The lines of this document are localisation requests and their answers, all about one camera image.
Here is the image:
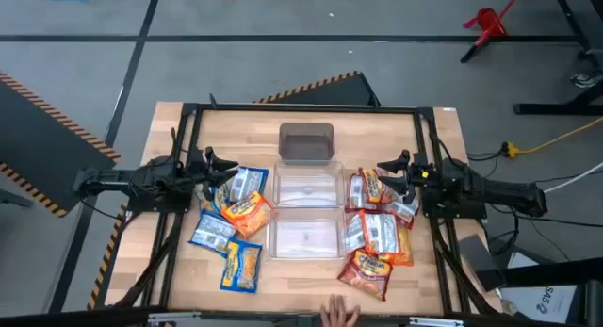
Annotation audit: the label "red metal stand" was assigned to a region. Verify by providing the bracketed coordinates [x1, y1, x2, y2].
[461, 0, 527, 64]

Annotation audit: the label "person's shoe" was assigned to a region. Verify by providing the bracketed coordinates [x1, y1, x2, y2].
[570, 71, 603, 90]

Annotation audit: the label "clear plastic bin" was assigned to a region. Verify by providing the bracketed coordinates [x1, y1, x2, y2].
[271, 159, 348, 209]
[266, 206, 347, 261]

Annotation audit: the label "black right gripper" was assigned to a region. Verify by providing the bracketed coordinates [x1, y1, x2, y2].
[376, 149, 437, 205]

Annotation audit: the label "grey tinted plastic bin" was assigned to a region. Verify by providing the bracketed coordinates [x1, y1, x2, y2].
[277, 122, 336, 162]

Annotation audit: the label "black floor cable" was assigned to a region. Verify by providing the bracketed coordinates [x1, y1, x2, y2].
[487, 202, 603, 229]

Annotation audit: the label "white floor cable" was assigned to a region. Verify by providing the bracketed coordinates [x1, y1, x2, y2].
[544, 160, 603, 194]

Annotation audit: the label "black metal stand legs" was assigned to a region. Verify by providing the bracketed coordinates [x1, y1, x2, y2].
[512, 0, 603, 117]

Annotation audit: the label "black hazard-striped floor mat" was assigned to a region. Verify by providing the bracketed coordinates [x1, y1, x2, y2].
[253, 71, 382, 107]
[0, 71, 122, 219]
[87, 204, 128, 312]

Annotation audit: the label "white printed carton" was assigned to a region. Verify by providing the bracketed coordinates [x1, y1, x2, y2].
[498, 251, 579, 324]

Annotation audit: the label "black metal beam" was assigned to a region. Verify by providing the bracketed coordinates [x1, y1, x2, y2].
[499, 265, 603, 327]

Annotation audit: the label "yellow floor cable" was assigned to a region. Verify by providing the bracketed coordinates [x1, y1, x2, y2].
[501, 117, 603, 159]

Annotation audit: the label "person's hand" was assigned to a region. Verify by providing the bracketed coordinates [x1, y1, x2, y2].
[319, 294, 362, 327]

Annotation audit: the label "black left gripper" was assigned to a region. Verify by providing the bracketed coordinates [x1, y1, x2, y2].
[183, 146, 239, 202]

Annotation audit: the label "black flat box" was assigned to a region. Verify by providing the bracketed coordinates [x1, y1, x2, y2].
[457, 233, 509, 293]

